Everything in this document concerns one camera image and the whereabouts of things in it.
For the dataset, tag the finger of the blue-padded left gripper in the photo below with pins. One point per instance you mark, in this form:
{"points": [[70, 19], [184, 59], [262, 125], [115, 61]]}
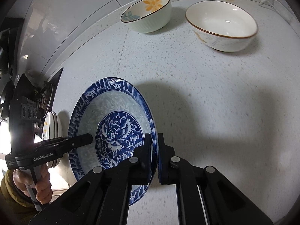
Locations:
{"points": [[81, 140]]}

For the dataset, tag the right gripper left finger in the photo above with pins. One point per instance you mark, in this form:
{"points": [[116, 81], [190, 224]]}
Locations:
{"points": [[102, 195]]}

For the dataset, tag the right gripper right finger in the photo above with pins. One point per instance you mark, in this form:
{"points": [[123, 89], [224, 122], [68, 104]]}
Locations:
{"points": [[205, 195]]}

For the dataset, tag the large bear pattern plate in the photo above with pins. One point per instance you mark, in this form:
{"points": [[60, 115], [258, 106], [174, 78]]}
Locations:
{"points": [[48, 127]]}

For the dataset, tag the blue floral porcelain bowl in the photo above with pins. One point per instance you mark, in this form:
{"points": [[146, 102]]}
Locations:
{"points": [[116, 114]]}

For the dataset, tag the orange flower green bowl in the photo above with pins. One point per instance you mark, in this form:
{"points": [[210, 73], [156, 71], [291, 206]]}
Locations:
{"points": [[146, 16]]}

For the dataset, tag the white bowl brown rim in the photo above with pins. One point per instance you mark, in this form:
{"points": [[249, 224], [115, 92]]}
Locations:
{"points": [[222, 26]]}

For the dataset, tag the small bear pattern plate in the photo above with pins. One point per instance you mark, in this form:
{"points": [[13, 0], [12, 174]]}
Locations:
{"points": [[59, 127]]}

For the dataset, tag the person's left hand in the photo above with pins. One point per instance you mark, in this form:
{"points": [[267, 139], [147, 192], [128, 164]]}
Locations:
{"points": [[43, 186]]}

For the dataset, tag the black glass gas stove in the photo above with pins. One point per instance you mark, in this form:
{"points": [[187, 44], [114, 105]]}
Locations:
{"points": [[45, 99]]}

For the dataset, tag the olive jacket left sleeve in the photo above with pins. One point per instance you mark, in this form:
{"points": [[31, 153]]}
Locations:
{"points": [[18, 207]]}

